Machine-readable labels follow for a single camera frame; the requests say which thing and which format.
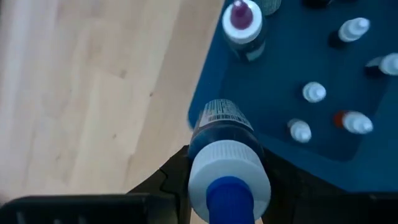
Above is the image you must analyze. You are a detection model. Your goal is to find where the purple-tipped food colouring bottle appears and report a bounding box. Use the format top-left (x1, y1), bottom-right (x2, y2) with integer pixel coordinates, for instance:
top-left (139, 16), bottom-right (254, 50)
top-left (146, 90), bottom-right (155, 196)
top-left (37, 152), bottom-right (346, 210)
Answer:
top-left (221, 0), bottom-right (267, 62)

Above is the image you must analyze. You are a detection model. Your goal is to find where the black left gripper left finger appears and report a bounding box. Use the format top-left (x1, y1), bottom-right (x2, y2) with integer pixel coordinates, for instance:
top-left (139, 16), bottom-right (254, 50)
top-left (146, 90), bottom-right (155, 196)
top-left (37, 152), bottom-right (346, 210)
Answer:
top-left (126, 144), bottom-right (193, 224)

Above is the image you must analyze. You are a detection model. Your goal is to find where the blue-tipped food colouring bottle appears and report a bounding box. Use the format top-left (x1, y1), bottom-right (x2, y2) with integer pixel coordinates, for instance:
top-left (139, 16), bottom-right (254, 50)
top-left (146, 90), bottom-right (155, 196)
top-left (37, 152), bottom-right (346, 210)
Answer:
top-left (187, 98), bottom-right (272, 224)

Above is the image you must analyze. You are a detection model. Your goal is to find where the blue plastic tray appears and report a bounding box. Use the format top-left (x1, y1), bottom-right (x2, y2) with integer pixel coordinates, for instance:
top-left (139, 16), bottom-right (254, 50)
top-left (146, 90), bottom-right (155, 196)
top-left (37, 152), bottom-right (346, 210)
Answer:
top-left (187, 0), bottom-right (398, 194)

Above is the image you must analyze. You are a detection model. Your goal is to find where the small white-capped dropper bottle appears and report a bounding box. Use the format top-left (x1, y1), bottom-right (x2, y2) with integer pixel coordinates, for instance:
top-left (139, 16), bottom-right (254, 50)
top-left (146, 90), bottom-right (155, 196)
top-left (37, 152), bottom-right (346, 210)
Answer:
top-left (364, 52), bottom-right (398, 78)
top-left (302, 81), bottom-right (327, 104)
top-left (328, 17), bottom-right (371, 50)
top-left (286, 118), bottom-right (313, 144)

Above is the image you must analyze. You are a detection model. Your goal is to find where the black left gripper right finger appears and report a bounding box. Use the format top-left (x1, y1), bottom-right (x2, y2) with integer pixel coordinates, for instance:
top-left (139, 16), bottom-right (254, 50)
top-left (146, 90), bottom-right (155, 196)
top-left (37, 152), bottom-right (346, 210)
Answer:
top-left (261, 148), bottom-right (371, 224)

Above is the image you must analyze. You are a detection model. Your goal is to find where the small orange dropper bottle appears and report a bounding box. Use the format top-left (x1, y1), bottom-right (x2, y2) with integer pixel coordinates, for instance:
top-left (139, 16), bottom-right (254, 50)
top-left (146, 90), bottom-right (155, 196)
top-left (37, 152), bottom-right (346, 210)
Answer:
top-left (333, 109), bottom-right (374, 135)

